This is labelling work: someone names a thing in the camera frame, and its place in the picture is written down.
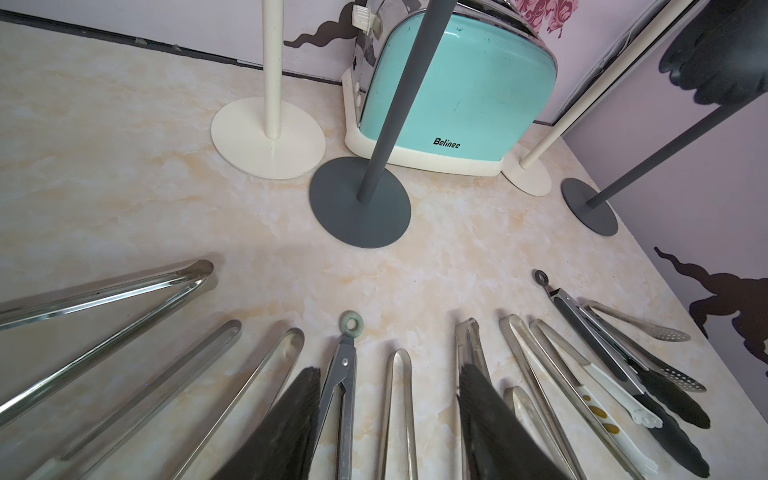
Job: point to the cream utensil rack right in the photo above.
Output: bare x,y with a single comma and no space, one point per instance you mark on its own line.
523,167

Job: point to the long steel tongs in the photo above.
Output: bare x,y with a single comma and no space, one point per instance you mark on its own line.
399,404

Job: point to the grey utensil rack stand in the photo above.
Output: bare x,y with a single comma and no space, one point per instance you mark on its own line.
359,201

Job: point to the grey utensil rack right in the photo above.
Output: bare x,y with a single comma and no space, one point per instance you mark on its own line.
721,55

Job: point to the short steel tongs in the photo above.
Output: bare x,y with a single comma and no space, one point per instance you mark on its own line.
517,399

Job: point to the white handled tongs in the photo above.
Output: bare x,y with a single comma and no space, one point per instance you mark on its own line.
551,342

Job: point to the black silicone tip tongs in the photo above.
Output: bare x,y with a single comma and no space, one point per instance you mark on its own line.
659,396

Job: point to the slotted steel spatula tongs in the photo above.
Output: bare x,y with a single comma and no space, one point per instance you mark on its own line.
133,304

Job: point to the green silicone tip tongs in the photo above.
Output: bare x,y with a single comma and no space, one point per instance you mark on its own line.
341,374

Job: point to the cream utensil rack left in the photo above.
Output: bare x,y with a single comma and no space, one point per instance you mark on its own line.
264,136

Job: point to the mint green toaster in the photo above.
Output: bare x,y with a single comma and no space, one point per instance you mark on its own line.
490,78

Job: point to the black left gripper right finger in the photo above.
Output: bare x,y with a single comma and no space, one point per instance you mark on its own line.
497,446

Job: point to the slim steel tongs centre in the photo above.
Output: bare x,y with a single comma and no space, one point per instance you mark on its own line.
468,348

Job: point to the steel tongs right centre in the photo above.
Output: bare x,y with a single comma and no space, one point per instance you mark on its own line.
519,339

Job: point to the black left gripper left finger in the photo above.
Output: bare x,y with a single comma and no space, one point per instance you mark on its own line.
282,446

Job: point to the cream utensil rack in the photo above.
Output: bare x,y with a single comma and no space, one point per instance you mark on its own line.
523,167
264,136

